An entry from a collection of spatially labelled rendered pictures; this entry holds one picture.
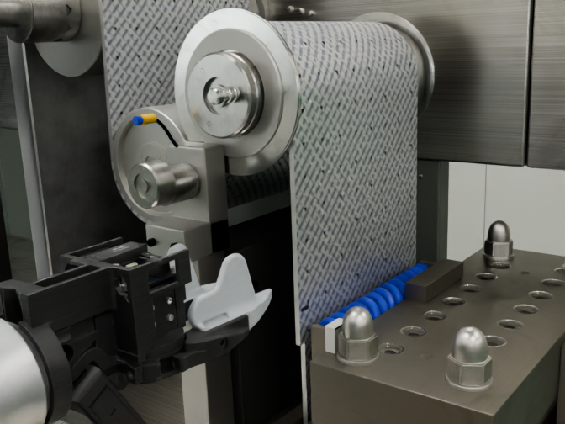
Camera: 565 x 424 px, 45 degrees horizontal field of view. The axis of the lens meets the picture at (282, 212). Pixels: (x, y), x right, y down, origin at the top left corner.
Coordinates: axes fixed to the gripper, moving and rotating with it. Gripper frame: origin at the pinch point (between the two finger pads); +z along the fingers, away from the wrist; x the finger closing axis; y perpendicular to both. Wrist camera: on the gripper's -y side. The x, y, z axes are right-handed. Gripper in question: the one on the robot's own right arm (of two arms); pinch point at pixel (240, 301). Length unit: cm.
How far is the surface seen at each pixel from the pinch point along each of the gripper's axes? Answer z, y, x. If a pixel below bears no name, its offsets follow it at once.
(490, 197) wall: 274, -53, 81
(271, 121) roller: 7.1, 13.8, 1.3
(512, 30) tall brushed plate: 40.6, 20.6, -7.9
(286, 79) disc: 7.3, 17.4, -0.4
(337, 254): 14.5, 0.1, -0.2
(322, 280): 11.8, -1.7, -0.2
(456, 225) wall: 274, -68, 98
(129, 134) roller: 8.3, 12.0, 21.4
